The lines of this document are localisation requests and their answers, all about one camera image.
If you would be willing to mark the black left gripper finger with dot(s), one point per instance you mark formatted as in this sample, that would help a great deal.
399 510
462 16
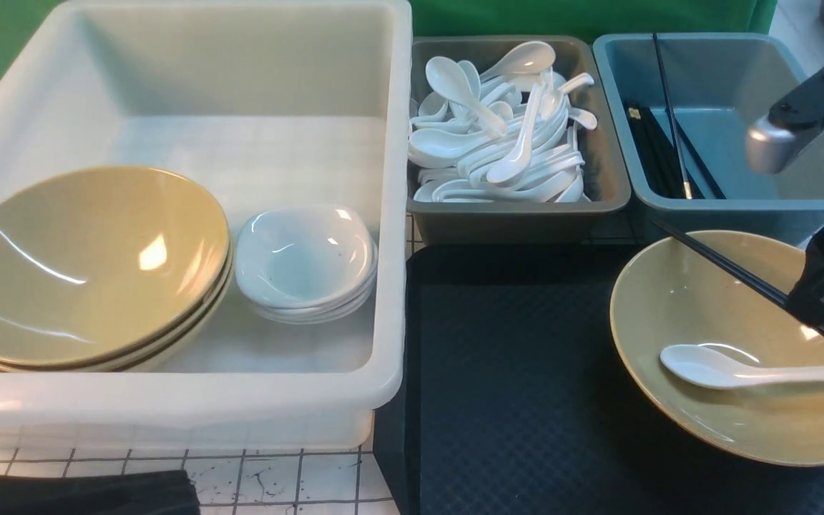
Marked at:
160 492

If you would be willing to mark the black chopstick gold band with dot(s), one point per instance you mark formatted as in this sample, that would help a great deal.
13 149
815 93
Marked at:
734 275

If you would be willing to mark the white soup spoon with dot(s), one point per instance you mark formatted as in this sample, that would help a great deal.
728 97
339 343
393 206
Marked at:
708 368

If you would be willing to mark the beige noodle bowl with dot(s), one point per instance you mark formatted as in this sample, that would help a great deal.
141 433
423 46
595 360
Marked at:
669 294

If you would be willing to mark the top stacked beige bowl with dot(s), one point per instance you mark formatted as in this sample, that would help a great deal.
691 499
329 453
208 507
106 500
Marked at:
95 261

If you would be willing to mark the lower stacked beige bowls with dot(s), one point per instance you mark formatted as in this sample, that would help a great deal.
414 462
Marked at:
146 356

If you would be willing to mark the leaning black chopstick in bin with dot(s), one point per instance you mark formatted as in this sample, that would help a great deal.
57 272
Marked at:
684 176

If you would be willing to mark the black chopsticks in bin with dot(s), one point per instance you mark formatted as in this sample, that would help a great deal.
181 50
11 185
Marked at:
659 157

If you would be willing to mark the blue plastic chopstick bin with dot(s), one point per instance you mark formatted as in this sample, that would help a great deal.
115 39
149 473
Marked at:
720 83

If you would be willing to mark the grey plastic spoon bin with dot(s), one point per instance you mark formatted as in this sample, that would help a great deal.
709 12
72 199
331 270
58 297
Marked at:
605 175

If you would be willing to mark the stack of white dishes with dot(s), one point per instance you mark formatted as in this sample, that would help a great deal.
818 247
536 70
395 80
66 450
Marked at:
306 265

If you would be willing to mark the black serving tray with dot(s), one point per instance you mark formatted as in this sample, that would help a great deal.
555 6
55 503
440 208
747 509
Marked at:
513 401

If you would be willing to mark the pile of white spoons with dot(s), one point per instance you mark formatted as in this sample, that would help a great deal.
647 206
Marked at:
508 133

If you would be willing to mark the large white plastic tub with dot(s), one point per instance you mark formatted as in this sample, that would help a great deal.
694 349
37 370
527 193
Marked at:
266 104

